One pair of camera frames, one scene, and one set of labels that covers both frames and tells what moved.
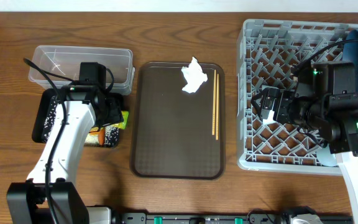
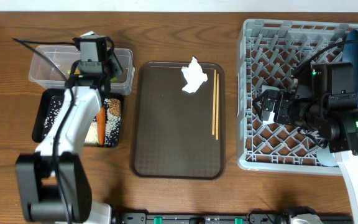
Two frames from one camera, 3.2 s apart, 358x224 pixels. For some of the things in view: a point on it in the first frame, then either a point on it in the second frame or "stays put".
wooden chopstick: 213,120 stays put
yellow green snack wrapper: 122,125 to 77,71
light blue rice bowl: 268,116 stays put
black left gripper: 115,104 to 114,61
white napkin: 194,76 stays put
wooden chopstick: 217,107 stays put
